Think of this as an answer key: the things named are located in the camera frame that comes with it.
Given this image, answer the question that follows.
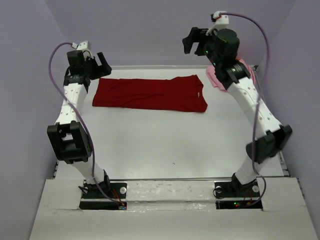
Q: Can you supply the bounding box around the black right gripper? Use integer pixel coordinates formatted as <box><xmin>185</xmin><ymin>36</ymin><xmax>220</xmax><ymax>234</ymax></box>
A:
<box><xmin>182</xmin><ymin>27</ymin><xmax>220</xmax><ymax>68</ymax></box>

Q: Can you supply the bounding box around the dark red t shirt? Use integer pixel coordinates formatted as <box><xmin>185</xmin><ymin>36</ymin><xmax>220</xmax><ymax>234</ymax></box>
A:
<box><xmin>92</xmin><ymin>75</ymin><xmax>208</xmax><ymax>113</ymax></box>

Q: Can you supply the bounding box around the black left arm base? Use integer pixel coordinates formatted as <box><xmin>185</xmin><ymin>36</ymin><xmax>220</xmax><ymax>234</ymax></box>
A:
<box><xmin>78</xmin><ymin>177</ymin><xmax>128</xmax><ymax>211</ymax></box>

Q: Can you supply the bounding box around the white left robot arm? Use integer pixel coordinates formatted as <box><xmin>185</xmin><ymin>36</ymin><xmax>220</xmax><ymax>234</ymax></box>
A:
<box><xmin>47</xmin><ymin>50</ymin><xmax>112</xmax><ymax>198</ymax></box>

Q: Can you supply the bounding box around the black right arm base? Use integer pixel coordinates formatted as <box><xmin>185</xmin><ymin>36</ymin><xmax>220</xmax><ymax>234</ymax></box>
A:
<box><xmin>212</xmin><ymin>180</ymin><xmax>263</xmax><ymax>210</ymax></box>

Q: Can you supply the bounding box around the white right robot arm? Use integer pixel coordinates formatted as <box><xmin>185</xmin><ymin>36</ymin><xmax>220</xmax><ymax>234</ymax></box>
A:
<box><xmin>182</xmin><ymin>27</ymin><xmax>293</xmax><ymax>196</ymax></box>

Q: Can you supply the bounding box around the pink t shirt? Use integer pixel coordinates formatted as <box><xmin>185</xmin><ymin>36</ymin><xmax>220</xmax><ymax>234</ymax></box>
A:
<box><xmin>205</xmin><ymin>58</ymin><xmax>257</xmax><ymax>92</ymax></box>

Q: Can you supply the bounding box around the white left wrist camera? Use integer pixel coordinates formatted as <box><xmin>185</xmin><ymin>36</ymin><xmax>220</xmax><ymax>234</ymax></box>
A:
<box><xmin>71</xmin><ymin>40</ymin><xmax>93</xmax><ymax>59</ymax></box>

